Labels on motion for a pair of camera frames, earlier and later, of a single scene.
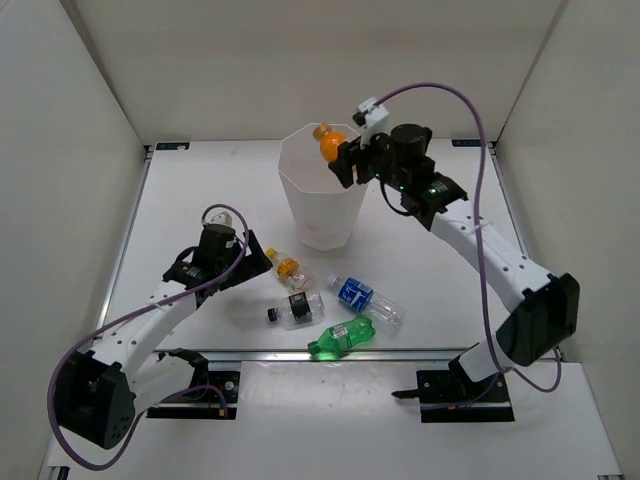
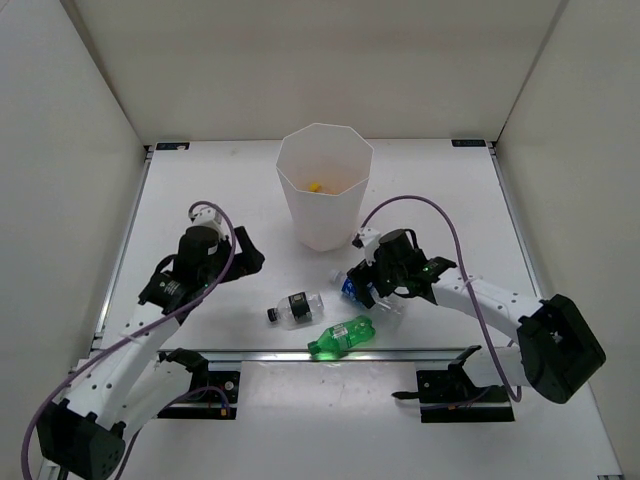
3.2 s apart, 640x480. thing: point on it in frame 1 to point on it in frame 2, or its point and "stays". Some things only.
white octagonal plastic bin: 325,211 stays
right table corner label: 466,142 stays
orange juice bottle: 329,141 to 316,187
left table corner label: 172,146 stays
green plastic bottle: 338,338 stays
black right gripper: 353,154 to 364,273
